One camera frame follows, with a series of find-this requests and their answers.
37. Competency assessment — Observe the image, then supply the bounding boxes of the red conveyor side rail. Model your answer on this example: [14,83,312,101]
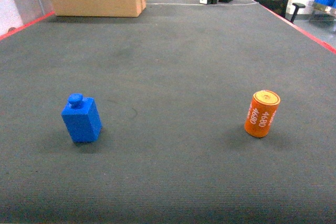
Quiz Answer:
[264,7,335,54]

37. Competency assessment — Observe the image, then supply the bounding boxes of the stainless steel shelf rack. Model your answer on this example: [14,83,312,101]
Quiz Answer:
[308,0,335,22]

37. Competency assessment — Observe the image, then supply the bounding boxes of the orange cylindrical cap 4680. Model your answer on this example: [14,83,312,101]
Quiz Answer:
[244,90,281,138]

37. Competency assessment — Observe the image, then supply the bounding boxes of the blue bottle-shaped block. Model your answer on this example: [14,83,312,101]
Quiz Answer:
[61,93,102,143]

